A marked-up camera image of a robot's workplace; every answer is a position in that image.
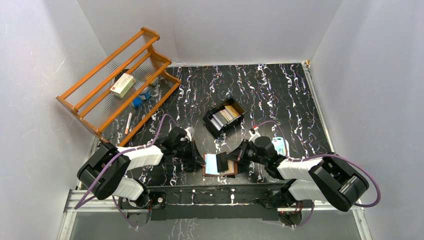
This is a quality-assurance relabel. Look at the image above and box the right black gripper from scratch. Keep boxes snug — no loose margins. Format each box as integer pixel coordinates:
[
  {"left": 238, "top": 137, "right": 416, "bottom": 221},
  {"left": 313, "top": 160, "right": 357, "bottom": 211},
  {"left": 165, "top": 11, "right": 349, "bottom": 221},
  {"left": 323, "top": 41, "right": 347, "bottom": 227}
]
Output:
[{"left": 225, "top": 138, "right": 268, "bottom": 165}]

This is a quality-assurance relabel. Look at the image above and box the brown leather card holder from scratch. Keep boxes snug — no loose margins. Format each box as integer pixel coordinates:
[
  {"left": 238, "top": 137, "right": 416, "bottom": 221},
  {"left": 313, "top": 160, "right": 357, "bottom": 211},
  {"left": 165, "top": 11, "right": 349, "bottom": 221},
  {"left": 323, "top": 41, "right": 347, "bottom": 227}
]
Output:
[{"left": 202, "top": 152, "right": 239, "bottom": 177}]

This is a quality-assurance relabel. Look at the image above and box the black card tray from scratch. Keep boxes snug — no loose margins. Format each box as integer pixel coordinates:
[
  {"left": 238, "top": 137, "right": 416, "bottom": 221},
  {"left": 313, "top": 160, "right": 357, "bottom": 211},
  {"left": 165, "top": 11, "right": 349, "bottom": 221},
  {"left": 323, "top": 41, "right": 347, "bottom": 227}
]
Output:
[{"left": 202, "top": 96, "right": 247, "bottom": 138}]

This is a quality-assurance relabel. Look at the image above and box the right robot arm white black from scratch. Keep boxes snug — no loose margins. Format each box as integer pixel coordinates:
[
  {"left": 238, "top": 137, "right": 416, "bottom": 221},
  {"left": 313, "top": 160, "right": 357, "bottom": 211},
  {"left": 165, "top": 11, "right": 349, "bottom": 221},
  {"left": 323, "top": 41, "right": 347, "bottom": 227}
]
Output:
[{"left": 226, "top": 136, "right": 370, "bottom": 212}]

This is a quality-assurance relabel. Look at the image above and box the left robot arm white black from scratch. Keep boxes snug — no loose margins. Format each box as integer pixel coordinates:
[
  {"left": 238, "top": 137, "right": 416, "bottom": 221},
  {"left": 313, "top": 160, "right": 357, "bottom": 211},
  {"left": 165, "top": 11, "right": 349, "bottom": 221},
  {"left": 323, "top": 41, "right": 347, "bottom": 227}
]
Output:
[{"left": 76, "top": 126, "right": 205, "bottom": 208}]

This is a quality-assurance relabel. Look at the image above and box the silver card in tray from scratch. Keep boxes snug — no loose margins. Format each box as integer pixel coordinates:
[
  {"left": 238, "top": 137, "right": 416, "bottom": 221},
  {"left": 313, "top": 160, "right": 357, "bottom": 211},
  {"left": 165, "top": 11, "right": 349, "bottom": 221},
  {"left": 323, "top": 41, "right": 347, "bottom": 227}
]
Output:
[{"left": 212, "top": 111, "right": 229, "bottom": 129}]

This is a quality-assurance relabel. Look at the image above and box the white card in tray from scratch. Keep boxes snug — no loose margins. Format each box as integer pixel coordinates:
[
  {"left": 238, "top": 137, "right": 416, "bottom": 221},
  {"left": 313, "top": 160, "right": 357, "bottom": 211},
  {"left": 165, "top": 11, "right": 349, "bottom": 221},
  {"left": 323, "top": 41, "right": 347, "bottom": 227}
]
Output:
[{"left": 225, "top": 105, "right": 240, "bottom": 118}]

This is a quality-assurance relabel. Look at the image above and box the pink white pen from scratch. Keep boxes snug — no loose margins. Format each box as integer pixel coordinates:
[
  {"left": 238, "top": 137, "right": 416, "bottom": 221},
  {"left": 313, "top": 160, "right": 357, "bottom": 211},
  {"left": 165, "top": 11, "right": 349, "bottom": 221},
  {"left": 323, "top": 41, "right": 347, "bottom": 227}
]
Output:
[{"left": 124, "top": 112, "right": 133, "bottom": 135}]

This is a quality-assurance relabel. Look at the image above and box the blue small bottle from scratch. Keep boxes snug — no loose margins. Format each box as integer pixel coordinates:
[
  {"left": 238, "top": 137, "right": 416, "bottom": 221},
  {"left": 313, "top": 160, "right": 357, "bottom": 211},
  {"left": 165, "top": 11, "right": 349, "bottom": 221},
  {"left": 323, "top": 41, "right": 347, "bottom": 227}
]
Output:
[{"left": 138, "top": 86, "right": 152, "bottom": 101}]

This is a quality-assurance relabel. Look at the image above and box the blue small block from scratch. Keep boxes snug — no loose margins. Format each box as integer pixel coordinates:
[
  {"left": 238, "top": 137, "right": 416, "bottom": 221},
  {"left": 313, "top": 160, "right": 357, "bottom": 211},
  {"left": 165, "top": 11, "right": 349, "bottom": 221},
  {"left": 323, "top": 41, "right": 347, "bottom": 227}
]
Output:
[{"left": 130, "top": 97, "right": 143, "bottom": 108}]

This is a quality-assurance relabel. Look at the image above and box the orange wooden rack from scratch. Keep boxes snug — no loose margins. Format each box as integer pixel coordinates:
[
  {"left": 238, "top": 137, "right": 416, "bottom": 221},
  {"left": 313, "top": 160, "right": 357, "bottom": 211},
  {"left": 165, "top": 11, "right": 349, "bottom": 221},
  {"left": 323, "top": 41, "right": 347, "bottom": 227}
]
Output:
[{"left": 56, "top": 27, "right": 182, "bottom": 146}]

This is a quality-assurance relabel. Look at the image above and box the white red small box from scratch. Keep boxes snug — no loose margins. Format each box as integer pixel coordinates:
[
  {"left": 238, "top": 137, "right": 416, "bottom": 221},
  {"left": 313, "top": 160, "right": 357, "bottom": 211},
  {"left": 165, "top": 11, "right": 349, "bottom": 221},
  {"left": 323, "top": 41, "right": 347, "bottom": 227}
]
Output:
[{"left": 110, "top": 73, "right": 136, "bottom": 98}]

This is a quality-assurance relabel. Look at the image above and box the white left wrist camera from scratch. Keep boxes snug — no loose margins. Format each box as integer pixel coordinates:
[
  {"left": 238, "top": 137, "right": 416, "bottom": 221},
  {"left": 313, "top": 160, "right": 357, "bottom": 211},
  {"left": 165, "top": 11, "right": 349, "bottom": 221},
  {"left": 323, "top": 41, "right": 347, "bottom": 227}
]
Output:
[{"left": 184, "top": 126, "right": 195, "bottom": 141}]

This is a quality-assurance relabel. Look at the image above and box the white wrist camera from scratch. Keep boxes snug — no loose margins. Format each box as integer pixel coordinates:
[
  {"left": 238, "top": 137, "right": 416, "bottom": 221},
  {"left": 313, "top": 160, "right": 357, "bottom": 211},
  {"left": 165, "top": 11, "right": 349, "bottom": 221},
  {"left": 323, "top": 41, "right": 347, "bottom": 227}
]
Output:
[
  {"left": 184, "top": 126, "right": 195, "bottom": 141},
  {"left": 248, "top": 126, "right": 261, "bottom": 142}
]

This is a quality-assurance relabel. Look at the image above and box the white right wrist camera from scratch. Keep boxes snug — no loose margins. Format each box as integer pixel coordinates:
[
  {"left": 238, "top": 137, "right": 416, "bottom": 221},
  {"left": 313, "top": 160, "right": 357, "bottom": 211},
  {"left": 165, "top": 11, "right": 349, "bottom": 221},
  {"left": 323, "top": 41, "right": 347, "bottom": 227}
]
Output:
[{"left": 248, "top": 126, "right": 261, "bottom": 142}]

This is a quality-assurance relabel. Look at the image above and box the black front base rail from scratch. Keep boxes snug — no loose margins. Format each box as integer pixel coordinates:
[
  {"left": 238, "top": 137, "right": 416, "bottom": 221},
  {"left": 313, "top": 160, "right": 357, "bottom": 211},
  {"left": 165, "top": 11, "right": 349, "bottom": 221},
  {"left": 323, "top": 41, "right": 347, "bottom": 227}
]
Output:
[{"left": 150, "top": 183, "right": 283, "bottom": 221}]

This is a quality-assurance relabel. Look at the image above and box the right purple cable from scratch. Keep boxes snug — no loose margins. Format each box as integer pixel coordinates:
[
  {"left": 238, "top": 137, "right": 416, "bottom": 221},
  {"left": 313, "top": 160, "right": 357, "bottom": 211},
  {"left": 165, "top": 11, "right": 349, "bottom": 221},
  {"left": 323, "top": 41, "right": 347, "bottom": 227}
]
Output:
[{"left": 252, "top": 120, "right": 382, "bottom": 209}]

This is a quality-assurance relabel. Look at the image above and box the purple cable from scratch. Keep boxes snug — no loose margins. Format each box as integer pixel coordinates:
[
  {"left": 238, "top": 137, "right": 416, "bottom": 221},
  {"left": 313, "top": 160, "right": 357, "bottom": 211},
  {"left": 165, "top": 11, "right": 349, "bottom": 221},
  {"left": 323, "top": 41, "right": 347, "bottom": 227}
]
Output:
[
  {"left": 252, "top": 120, "right": 382, "bottom": 209},
  {"left": 74, "top": 113, "right": 181, "bottom": 210}
]

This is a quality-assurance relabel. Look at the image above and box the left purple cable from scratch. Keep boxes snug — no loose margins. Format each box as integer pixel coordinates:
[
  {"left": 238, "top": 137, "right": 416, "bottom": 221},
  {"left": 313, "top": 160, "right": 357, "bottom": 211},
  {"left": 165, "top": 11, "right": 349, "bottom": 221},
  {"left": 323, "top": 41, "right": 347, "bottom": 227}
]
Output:
[{"left": 74, "top": 113, "right": 181, "bottom": 210}]

